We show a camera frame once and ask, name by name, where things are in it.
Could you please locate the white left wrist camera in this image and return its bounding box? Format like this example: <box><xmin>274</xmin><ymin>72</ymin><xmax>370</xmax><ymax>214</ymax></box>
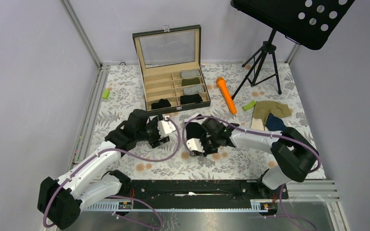
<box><xmin>157</xmin><ymin>120</ymin><xmax>176</xmax><ymax>138</ymax></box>

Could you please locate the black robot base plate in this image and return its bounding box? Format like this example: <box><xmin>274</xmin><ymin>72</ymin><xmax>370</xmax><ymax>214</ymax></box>
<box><xmin>117</xmin><ymin>180</ymin><xmax>289</xmax><ymax>209</ymax></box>

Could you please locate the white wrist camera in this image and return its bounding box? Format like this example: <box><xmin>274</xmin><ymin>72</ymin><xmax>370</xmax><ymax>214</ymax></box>
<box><xmin>185</xmin><ymin>138</ymin><xmax>205</xmax><ymax>156</ymax></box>
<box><xmin>157</xmin><ymin>120</ymin><xmax>176</xmax><ymax>138</ymax></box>

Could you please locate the striped rolled underwear in box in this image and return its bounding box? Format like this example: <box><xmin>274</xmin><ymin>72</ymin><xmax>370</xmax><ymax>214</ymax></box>
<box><xmin>183</xmin><ymin>85</ymin><xmax>205</xmax><ymax>95</ymax></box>

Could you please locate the navy blue underwear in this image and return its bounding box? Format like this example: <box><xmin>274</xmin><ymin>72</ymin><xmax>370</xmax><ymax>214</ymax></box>
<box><xmin>265</xmin><ymin>113</ymin><xmax>287</xmax><ymax>131</ymax></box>

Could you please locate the green block at left edge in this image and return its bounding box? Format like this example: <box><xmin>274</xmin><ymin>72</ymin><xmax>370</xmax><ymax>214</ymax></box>
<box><xmin>102</xmin><ymin>89</ymin><xmax>110</xmax><ymax>100</ymax></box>

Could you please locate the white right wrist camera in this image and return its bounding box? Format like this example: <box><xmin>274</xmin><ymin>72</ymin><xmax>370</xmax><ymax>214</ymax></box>
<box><xmin>185</xmin><ymin>138</ymin><xmax>205</xmax><ymax>156</ymax></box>

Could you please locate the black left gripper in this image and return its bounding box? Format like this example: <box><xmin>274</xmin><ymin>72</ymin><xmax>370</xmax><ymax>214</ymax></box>
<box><xmin>136</xmin><ymin>115</ymin><xmax>170</xmax><ymax>147</ymax></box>

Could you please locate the olive rolled underwear in box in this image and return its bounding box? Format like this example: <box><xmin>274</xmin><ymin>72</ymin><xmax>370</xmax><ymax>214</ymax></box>
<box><xmin>181</xmin><ymin>77</ymin><xmax>201</xmax><ymax>87</ymax></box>

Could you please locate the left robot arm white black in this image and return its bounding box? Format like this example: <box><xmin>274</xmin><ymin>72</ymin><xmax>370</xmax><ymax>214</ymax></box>
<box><xmin>37</xmin><ymin>109</ymin><xmax>178</xmax><ymax>229</ymax></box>

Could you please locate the green block near underwear pile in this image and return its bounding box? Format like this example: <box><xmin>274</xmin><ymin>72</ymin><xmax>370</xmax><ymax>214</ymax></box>
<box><xmin>242</xmin><ymin>100</ymin><xmax>256</xmax><ymax>112</ymax></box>

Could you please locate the wooden organizer box glass lid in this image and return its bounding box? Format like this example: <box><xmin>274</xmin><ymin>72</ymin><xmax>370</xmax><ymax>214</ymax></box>
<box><xmin>132</xmin><ymin>25</ymin><xmax>211</xmax><ymax>116</ymax></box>

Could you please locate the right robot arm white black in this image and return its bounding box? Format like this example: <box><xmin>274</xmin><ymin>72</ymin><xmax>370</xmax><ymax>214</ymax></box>
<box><xmin>196</xmin><ymin>116</ymin><xmax>321</xmax><ymax>198</ymax></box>

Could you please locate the olive khaki underwear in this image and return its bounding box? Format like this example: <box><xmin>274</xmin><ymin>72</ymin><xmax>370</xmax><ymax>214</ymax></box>
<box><xmin>252</xmin><ymin>101</ymin><xmax>292</xmax><ymax>125</ymax></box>

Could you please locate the black underwear white trim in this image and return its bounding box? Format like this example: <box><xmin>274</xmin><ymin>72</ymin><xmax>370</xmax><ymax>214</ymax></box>
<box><xmin>183</xmin><ymin>113</ymin><xmax>207</xmax><ymax>151</ymax></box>

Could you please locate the floral table cloth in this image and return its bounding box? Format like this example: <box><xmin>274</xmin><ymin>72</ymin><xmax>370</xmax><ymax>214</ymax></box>
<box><xmin>90</xmin><ymin>63</ymin><xmax>314</xmax><ymax>180</ymax></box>

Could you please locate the black music stand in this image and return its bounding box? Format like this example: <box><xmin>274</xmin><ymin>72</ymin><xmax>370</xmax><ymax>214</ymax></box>
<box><xmin>230</xmin><ymin>0</ymin><xmax>354</xmax><ymax>94</ymax></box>

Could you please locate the grey rolled underwear in box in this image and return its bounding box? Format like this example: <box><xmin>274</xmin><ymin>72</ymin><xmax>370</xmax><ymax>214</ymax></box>
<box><xmin>180</xmin><ymin>69</ymin><xmax>200</xmax><ymax>78</ymax></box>

